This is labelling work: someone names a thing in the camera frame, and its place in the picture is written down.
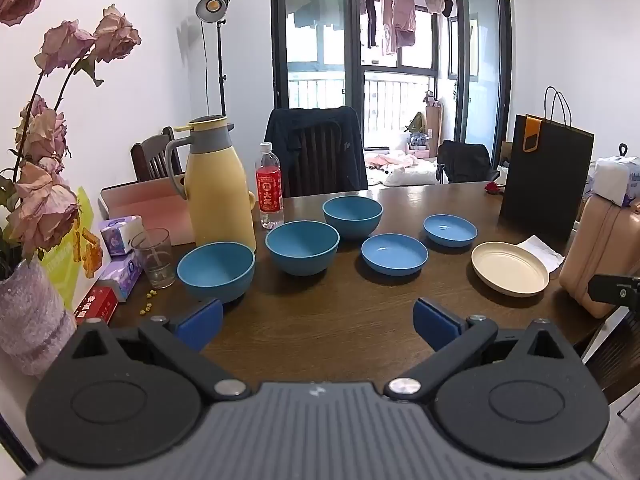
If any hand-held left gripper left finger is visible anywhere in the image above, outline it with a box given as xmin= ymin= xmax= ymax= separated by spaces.
xmin=72 ymin=297 xmax=251 ymax=403

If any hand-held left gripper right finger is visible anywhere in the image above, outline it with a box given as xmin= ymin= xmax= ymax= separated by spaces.
xmin=382 ymin=297 xmax=576 ymax=403

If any blue bowl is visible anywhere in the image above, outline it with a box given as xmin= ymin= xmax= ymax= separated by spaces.
xmin=176 ymin=242 xmax=256 ymax=305
xmin=322 ymin=196 xmax=384 ymax=241
xmin=265 ymin=220 xmax=341 ymax=277

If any blue plate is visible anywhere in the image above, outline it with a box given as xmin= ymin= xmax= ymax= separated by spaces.
xmin=423 ymin=214 xmax=478 ymax=248
xmin=361 ymin=233 xmax=429 ymax=276

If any cream plate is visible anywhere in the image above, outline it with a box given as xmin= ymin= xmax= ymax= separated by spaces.
xmin=471 ymin=241 xmax=551 ymax=293

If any clear glass cup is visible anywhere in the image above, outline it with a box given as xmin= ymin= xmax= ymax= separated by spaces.
xmin=131 ymin=228 xmax=177 ymax=289

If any purple tissue pack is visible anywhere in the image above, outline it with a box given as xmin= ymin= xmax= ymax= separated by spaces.
xmin=97 ymin=252 xmax=143 ymax=303
xmin=99 ymin=215 xmax=146 ymax=256

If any red box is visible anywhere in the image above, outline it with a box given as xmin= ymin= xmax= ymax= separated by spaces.
xmin=74 ymin=285 xmax=121 ymax=326

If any yellow thermos jug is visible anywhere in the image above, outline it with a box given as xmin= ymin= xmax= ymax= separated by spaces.
xmin=165 ymin=116 xmax=258 ymax=253

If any white napkin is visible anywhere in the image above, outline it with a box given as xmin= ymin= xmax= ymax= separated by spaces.
xmin=516 ymin=234 xmax=566 ymax=276

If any pink box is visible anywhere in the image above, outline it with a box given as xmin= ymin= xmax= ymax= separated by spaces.
xmin=100 ymin=176 xmax=196 ymax=247

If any white cushion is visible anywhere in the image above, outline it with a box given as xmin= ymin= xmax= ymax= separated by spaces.
xmin=382 ymin=162 xmax=441 ymax=188

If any red label water bottle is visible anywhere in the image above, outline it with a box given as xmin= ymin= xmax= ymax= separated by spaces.
xmin=255 ymin=142 xmax=286 ymax=228

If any black folding chair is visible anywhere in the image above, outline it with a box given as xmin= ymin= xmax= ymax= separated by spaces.
xmin=436 ymin=140 xmax=501 ymax=184

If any pink cloth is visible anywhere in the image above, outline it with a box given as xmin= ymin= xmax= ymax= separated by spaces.
xmin=365 ymin=152 xmax=416 ymax=171

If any pink vase wrap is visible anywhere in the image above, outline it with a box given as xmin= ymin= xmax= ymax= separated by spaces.
xmin=0 ymin=257 xmax=78 ymax=378

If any black paper bag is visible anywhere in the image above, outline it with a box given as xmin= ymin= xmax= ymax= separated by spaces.
xmin=499 ymin=86 xmax=596 ymax=246

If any dark wooden chair with jacket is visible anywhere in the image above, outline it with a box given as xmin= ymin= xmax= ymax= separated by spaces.
xmin=264 ymin=106 xmax=369 ymax=198

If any pink suitcase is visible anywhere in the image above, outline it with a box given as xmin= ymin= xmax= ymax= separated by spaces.
xmin=559 ymin=192 xmax=640 ymax=318

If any dried rose bouquet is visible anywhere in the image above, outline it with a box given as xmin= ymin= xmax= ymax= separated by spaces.
xmin=0 ymin=0 xmax=143 ymax=281

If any white tissue package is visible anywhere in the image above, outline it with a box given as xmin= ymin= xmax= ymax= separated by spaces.
xmin=582 ymin=155 xmax=640 ymax=208

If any row of hanging clothes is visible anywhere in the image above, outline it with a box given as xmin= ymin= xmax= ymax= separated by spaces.
xmin=287 ymin=0 xmax=456 ymax=57

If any studio light on stand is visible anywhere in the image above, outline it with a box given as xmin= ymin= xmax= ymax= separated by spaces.
xmin=195 ymin=0 xmax=231 ymax=118

